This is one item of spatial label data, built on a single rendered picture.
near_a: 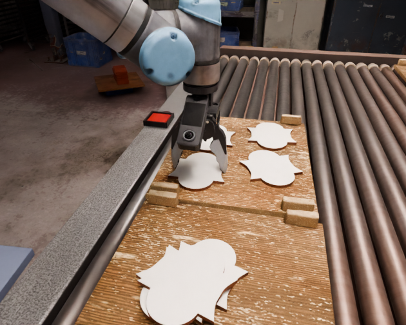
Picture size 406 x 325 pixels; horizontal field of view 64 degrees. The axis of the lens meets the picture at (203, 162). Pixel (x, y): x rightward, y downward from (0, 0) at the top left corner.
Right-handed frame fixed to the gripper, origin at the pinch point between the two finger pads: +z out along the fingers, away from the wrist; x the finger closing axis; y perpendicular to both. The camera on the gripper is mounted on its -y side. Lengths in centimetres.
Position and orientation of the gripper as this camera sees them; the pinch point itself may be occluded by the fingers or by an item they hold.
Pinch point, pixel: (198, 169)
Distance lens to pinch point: 74.6
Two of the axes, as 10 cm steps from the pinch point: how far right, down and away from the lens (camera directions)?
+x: -9.8, -1.0, 1.6
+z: 0.0, 8.4, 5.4
